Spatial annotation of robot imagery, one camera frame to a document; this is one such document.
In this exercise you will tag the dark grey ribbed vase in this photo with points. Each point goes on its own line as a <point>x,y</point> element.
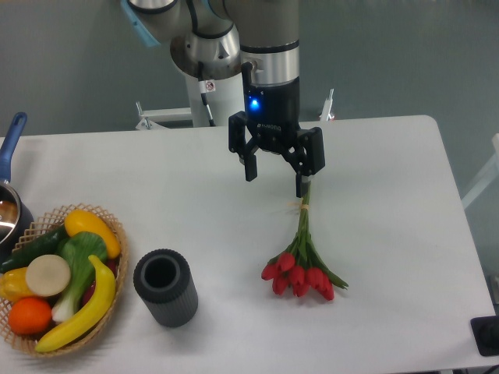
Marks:
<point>164,282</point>

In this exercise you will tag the left metal table clamp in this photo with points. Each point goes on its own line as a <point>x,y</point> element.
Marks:
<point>161,118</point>

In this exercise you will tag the yellow lemon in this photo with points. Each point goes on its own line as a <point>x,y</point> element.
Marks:
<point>84,221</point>

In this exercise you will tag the yellow banana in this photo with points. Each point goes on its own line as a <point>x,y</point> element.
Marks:
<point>86,318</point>

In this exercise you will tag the right metal table clamp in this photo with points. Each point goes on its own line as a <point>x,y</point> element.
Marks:
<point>327,113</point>

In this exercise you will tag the beige round slice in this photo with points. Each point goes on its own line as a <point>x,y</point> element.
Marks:
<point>48,275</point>

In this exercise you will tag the woven wicker basket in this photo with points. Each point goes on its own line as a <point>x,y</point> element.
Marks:
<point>48,222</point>

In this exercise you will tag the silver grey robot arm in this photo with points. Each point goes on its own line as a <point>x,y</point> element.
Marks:
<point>241,63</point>

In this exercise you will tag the red fruit in basket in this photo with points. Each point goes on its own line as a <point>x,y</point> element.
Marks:
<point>112,265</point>

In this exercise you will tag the black device at edge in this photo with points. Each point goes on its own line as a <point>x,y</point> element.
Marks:
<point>485,332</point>

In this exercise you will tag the green cucumber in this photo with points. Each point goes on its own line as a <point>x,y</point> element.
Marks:
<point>46,244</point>

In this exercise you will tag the red tulip bouquet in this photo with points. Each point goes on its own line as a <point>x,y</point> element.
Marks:
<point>299,266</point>

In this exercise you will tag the blue handled saucepan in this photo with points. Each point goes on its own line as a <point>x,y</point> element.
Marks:
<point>15,216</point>

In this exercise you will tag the green white bok choy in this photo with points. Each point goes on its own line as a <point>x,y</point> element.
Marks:
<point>75,251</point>

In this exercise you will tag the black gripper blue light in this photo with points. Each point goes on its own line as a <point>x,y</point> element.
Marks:
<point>270,122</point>

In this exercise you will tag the yellow bell pepper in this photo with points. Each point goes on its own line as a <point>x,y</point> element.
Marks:
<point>14,286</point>

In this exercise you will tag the orange fruit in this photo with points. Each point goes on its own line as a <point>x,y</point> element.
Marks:
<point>30,316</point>

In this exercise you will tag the metal table clamp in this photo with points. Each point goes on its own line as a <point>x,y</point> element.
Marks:
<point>161,118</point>
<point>327,113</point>

